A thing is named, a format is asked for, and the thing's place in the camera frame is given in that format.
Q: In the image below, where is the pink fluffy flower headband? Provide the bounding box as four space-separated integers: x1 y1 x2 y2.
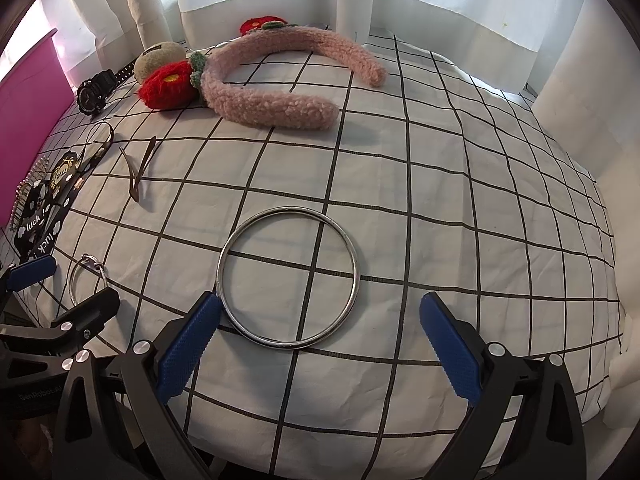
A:
136 14 390 131

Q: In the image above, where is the pearl hair claw clip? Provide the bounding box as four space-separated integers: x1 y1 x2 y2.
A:
9 156 50 231

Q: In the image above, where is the pink storage box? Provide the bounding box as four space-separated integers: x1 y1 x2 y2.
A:
0 30 74 226

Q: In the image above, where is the black luck cartoon lanyard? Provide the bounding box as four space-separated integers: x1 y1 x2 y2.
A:
13 148 97 264

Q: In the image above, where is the beige plush round pouch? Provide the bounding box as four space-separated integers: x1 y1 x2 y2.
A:
134 41 186 84

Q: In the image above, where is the black digital wrist watch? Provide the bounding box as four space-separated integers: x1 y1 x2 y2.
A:
76 61 134 117

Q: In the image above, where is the white curtain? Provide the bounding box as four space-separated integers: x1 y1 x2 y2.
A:
39 0 640 401

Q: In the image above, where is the large silver metal bangle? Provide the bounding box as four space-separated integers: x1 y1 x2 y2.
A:
216 200 364 350

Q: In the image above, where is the white grid bed sheet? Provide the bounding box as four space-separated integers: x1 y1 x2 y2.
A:
20 30 623 479

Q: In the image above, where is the small silver ring bracelet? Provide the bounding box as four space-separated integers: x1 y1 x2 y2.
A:
67 252 109 309

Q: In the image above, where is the brown thin hair clip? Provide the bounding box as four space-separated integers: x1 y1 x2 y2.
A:
119 136 157 203

